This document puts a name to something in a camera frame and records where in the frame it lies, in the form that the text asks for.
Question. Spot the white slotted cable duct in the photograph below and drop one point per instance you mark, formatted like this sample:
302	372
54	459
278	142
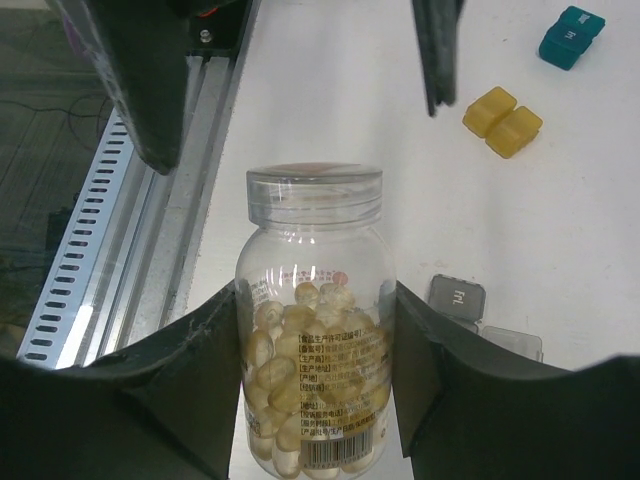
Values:
62	312

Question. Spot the yellow pill box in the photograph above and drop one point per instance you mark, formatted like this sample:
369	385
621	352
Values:
505	126

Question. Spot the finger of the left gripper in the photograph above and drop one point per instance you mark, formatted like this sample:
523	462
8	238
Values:
436	26
139	49

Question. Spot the grey pill box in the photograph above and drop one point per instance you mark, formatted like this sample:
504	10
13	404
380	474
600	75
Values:
463	302

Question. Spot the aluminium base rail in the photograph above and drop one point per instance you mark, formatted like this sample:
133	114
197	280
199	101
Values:
146	263

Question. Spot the clear bottle with orange pills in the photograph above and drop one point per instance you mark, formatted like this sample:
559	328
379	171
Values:
315	293

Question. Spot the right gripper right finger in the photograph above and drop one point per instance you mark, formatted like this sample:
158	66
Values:
469	409

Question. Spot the blue pill box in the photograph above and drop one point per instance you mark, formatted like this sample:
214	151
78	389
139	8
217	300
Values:
570	37

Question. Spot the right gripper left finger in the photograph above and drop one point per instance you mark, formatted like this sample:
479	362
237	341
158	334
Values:
161	408

